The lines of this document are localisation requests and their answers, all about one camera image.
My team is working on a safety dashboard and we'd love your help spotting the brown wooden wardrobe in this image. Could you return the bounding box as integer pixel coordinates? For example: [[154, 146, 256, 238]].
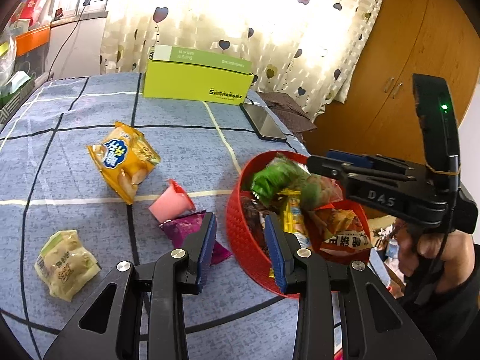
[[305, 0, 479, 164]]

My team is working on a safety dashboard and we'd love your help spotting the red round plastic basket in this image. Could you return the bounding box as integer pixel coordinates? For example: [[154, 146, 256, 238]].
[[226, 150, 370, 300]]

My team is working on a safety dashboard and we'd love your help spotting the lime green cardboard box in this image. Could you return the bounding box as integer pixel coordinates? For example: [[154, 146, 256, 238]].
[[143, 44, 254, 105]]

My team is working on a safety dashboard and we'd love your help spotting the heart pattern curtain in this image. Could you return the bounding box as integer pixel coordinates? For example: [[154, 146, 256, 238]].
[[99, 0, 383, 118]]

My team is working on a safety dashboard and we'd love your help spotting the pink jelly cup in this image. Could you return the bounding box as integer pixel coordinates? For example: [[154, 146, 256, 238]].
[[149, 179, 196, 224]]

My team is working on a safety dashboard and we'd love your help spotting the black charger cable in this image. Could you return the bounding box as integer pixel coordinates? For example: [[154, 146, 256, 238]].
[[46, 0, 94, 82]]

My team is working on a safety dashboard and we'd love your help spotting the blue plaid bed sheet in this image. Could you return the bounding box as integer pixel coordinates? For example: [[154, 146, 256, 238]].
[[1, 72, 308, 359]]

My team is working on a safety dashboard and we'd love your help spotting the yellow chips bag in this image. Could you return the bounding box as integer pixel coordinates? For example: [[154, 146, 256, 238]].
[[87, 121, 161, 205]]

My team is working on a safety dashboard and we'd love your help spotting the black smartphone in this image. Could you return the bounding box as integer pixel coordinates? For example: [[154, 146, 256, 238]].
[[240, 103, 287, 142]]

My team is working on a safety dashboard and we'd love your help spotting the person right hand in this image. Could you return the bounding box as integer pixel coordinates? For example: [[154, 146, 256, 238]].
[[394, 219, 475, 293]]

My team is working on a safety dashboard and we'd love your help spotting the black clear cookie packet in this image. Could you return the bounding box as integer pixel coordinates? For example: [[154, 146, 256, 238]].
[[240, 193, 268, 250]]

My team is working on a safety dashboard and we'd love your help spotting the long gold snack bar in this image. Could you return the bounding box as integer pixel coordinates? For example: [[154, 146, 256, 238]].
[[280, 189, 312, 249]]

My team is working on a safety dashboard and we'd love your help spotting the green foil snack packet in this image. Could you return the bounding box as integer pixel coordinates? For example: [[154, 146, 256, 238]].
[[250, 153, 316, 206]]

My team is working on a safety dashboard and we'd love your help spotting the pale green snack packet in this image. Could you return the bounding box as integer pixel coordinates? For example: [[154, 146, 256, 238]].
[[34, 229, 101, 302]]

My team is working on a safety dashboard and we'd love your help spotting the black camera module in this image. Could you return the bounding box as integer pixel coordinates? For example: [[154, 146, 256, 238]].
[[412, 73, 461, 192]]

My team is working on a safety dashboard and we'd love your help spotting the brown cloth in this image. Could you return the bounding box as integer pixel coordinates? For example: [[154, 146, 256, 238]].
[[257, 92, 317, 142]]

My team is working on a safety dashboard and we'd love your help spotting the orange white bread packet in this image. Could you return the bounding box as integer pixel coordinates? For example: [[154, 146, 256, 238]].
[[308, 205, 372, 258]]

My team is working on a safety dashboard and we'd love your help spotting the purple snack packet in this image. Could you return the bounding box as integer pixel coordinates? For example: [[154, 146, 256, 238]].
[[160, 211, 232, 265]]

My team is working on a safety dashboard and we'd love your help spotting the clear bag of nuts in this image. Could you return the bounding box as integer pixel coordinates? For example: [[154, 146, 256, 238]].
[[300, 175, 343, 211]]

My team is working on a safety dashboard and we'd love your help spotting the orange storage box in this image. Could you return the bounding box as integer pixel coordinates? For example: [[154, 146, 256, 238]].
[[16, 25, 50, 57]]

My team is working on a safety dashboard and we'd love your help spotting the striped tray box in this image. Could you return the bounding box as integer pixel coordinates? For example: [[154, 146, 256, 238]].
[[0, 71, 35, 125]]

